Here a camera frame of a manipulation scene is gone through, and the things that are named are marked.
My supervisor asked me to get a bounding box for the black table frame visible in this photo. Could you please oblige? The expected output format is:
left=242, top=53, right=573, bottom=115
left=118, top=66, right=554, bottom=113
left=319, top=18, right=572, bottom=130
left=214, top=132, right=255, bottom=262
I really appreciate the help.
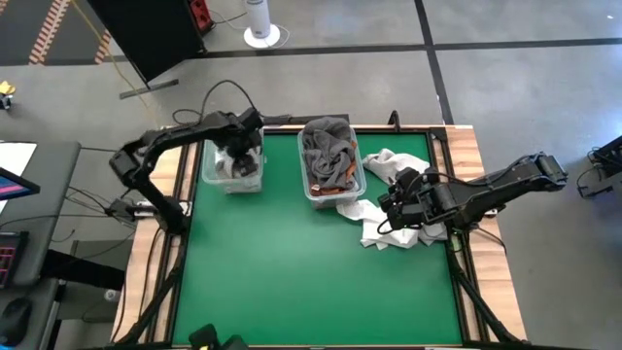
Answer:
left=110, top=110, right=529, bottom=350

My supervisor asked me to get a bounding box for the pale grey towel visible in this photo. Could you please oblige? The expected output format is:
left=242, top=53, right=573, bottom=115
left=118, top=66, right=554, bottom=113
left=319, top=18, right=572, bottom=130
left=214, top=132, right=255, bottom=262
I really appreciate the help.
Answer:
left=362, top=148, right=432, bottom=186

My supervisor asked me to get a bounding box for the black computer mouse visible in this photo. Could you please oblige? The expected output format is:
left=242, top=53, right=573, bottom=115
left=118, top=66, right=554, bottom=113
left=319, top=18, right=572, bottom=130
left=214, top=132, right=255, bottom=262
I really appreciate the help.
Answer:
left=0, top=297, right=33, bottom=348

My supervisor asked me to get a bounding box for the dark grey waffle towel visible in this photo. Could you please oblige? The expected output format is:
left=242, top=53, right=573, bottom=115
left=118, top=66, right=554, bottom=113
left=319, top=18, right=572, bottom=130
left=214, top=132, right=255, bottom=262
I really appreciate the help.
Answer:
left=301, top=116, right=359, bottom=191

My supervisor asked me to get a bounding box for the black desk base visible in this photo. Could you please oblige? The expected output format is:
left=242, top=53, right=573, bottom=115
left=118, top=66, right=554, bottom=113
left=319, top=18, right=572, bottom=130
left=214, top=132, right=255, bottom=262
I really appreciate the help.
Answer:
left=41, top=248, right=126, bottom=292

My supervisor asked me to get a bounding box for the grey metal base bar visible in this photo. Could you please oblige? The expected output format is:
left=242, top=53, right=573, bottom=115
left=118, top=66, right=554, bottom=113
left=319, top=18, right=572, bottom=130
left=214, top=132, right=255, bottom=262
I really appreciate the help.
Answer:
left=119, top=78, right=180, bottom=101

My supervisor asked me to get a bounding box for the clear plastic bin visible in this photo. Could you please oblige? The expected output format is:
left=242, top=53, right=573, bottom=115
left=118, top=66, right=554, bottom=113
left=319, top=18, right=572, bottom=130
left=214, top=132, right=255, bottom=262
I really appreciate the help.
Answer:
left=296, top=116, right=368, bottom=210
left=200, top=123, right=267, bottom=194

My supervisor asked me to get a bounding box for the orange towel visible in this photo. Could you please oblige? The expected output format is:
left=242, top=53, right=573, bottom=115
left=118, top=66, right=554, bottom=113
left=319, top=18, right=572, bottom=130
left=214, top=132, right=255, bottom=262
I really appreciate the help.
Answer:
left=310, top=140, right=362, bottom=198

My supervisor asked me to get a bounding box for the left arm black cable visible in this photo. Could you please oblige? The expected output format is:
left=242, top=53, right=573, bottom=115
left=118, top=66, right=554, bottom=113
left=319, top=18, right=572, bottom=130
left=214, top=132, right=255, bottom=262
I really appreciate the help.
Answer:
left=199, top=79, right=259, bottom=123

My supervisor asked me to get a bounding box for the grey desk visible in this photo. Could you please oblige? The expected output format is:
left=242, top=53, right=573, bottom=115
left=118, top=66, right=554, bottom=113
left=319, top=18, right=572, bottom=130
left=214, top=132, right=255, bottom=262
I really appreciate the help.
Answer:
left=0, top=140, right=83, bottom=288

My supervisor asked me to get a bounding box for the white waffle towel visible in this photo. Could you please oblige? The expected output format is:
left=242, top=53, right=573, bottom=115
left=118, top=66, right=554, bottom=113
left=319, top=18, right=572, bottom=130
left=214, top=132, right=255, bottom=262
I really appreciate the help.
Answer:
left=336, top=197, right=449, bottom=252

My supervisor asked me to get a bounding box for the red power strip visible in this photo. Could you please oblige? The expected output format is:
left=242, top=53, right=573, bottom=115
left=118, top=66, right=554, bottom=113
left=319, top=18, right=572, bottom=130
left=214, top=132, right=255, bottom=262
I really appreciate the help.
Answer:
left=190, top=0, right=216, bottom=31

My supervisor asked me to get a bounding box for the computer monitor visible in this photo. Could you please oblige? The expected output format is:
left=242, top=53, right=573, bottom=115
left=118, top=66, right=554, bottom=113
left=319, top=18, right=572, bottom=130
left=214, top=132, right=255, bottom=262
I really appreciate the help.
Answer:
left=0, top=166, right=42, bottom=202

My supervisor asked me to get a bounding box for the light grey knit towel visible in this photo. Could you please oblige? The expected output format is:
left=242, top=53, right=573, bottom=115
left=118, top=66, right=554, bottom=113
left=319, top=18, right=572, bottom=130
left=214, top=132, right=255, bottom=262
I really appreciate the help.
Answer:
left=213, top=145, right=263, bottom=189

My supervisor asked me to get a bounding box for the yellow hanging cord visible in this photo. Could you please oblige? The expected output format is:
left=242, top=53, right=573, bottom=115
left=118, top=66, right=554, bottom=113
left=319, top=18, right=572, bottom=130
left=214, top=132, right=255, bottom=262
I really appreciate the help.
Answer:
left=70, top=0, right=160, bottom=133

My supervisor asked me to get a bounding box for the backlit keyboard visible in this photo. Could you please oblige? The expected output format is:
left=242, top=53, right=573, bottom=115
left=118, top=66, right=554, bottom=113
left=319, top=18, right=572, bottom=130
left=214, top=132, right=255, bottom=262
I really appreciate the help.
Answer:
left=0, top=230, right=29, bottom=291

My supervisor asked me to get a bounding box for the white tower fan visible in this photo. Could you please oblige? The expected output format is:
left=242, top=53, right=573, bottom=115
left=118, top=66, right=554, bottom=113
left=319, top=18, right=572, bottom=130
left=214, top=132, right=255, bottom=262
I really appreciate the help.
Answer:
left=242, top=0, right=283, bottom=50

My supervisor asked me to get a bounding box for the black floor cable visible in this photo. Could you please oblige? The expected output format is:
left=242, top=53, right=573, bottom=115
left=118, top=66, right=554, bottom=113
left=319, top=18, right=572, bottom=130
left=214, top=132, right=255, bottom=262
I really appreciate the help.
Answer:
left=172, top=107, right=206, bottom=126

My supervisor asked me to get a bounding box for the black standing panel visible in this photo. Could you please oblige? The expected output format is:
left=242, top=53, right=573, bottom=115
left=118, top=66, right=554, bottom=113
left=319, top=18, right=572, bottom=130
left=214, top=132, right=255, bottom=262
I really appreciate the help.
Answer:
left=86, top=0, right=209, bottom=84

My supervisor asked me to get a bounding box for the black equipment with cables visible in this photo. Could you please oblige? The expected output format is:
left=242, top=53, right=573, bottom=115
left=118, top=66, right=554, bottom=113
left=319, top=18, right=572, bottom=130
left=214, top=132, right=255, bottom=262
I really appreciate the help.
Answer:
left=576, top=134, right=622, bottom=200

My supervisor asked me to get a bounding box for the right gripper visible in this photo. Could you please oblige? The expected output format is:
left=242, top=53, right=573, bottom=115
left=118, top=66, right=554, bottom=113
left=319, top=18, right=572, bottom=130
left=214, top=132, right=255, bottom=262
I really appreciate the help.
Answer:
left=377, top=166, right=448, bottom=232

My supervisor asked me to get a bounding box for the white paper sheet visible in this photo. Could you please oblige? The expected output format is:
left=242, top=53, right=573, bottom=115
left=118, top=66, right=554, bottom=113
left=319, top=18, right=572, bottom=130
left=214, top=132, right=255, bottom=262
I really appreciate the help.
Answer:
left=0, top=141, right=39, bottom=177

